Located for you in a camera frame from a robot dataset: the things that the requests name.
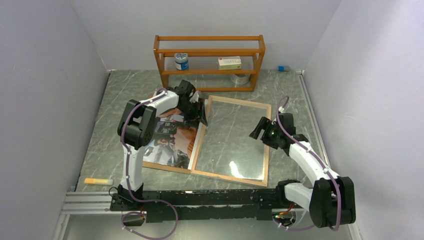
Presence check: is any white green box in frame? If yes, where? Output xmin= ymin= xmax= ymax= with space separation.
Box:
xmin=217 ymin=56 xmax=242 ymax=71

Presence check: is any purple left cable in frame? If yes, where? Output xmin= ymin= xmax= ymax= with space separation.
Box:
xmin=119 ymin=88 xmax=180 ymax=240

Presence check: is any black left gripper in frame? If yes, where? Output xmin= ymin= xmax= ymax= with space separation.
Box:
xmin=177 ymin=101 xmax=208 ymax=130

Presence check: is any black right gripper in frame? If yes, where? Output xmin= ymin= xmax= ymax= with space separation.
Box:
xmin=250 ymin=117 xmax=282 ymax=150

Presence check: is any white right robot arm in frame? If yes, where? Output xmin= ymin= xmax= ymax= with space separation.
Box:
xmin=249 ymin=112 xmax=356 ymax=231

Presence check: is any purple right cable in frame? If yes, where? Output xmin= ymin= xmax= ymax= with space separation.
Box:
xmin=273 ymin=96 xmax=342 ymax=232

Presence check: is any printed photo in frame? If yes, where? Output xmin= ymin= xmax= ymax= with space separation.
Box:
xmin=141 ymin=107 xmax=206 ymax=174

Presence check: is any yellow glue stick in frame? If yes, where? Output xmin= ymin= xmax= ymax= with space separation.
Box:
xmin=84 ymin=178 xmax=113 ymax=186

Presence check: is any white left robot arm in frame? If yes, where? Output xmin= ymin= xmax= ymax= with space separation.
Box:
xmin=117 ymin=80 xmax=208 ymax=210

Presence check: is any blue white jar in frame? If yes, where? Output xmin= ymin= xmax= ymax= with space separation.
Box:
xmin=174 ymin=53 xmax=189 ymax=71

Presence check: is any blue capped bottle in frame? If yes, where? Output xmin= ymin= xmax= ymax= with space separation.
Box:
xmin=277 ymin=65 xmax=291 ymax=72

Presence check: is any silver tape roll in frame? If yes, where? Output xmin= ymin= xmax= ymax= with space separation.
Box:
xmin=230 ymin=73 xmax=250 ymax=85

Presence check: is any purple cable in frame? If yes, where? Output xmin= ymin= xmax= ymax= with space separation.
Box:
xmin=119 ymin=88 xmax=180 ymax=240
xmin=273 ymin=96 xmax=342 ymax=232

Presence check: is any orange wooden shelf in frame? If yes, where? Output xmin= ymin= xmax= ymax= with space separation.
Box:
xmin=153 ymin=35 xmax=266 ymax=92

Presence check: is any clear acrylic sheet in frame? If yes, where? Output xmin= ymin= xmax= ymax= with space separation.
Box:
xmin=197 ymin=100 xmax=269 ymax=182

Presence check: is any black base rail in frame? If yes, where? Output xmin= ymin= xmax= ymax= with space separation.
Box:
xmin=109 ymin=188 xmax=300 ymax=223

